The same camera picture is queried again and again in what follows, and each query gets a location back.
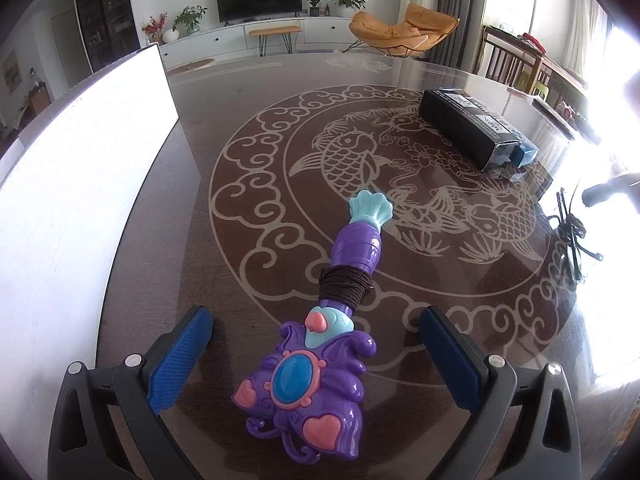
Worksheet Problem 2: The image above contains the blue white carton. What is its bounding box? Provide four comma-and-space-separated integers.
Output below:
498, 136, 539, 168

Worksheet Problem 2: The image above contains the black printed box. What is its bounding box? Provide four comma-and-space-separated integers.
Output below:
418, 88, 525, 171

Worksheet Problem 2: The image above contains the wooden dining chair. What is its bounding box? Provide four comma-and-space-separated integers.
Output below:
475, 25, 552, 94

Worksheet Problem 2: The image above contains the white storage box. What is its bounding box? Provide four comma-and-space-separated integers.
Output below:
1, 46, 178, 479

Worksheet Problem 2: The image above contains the orange lounge chair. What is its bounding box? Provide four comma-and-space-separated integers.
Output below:
349, 3, 460, 58

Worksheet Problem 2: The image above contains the wooden bench stool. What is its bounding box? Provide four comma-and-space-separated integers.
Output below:
248, 25, 302, 58

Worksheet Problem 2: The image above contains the white tv cabinet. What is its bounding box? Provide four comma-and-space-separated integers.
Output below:
160, 16, 356, 70

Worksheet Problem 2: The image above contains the red flower vase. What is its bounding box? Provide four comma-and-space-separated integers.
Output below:
141, 12, 179, 46

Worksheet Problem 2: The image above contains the potted green plant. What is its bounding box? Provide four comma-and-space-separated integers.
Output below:
172, 4, 207, 35

